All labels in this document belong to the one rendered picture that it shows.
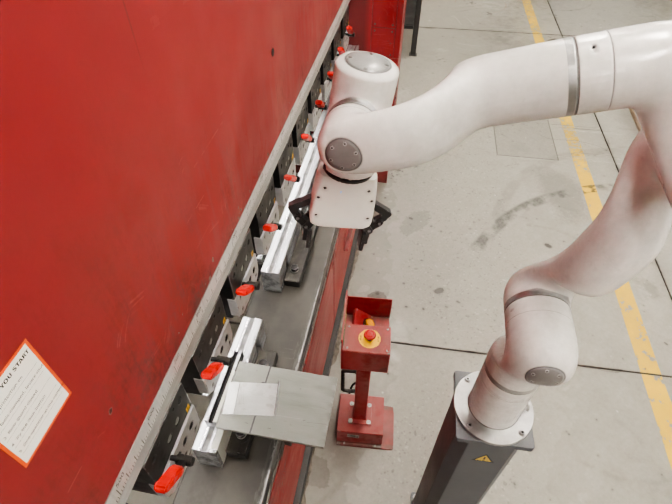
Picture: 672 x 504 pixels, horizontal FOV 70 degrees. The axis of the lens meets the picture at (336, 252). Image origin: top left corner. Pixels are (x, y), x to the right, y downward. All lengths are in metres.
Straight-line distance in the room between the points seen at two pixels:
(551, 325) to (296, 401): 0.64
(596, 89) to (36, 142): 0.58
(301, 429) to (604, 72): 0.95
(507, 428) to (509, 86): 0.86
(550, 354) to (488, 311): 1.86
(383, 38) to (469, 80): 2.29
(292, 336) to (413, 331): 1.19
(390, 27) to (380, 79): 2.25
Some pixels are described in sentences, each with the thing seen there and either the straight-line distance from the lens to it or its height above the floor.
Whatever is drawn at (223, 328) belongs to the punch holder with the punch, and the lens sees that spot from 1.07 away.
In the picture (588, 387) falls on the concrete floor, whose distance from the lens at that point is 2.67.
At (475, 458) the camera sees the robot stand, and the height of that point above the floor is 0.88.
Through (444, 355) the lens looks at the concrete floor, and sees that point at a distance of 2.53.
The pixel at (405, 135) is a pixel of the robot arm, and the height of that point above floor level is 1.81.
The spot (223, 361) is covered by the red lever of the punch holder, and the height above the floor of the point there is 1.27.
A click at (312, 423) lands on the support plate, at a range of 1.22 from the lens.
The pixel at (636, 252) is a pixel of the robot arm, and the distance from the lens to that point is 0.81.
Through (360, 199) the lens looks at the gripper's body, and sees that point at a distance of 0.74.
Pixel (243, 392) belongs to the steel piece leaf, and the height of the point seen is 1.00.
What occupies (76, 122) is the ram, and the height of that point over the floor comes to 1.84.
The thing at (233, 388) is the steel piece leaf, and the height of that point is 1.00.
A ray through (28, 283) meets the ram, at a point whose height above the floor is 1.76.
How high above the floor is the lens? 2.12
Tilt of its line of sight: 47 degrees down
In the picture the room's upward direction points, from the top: straight up
